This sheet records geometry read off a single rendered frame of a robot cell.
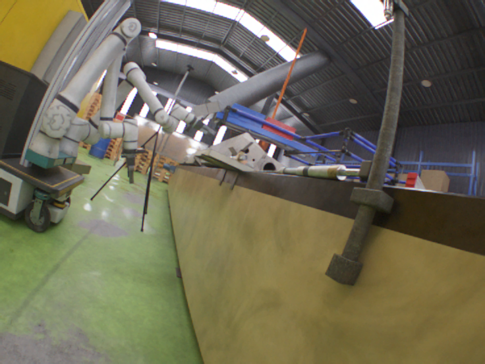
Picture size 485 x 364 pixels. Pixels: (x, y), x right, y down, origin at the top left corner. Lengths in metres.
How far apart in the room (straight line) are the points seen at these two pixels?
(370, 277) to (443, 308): 0.13
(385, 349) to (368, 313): 0.06
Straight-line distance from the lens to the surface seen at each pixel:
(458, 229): 0.32
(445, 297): 0.32
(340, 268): 0.35
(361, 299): 0.37
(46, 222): 1.49
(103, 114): 1.41
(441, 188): 10.38
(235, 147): 1.17
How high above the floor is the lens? 0.67
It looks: 3 degrees up
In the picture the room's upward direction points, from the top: 22 degrees clockwise
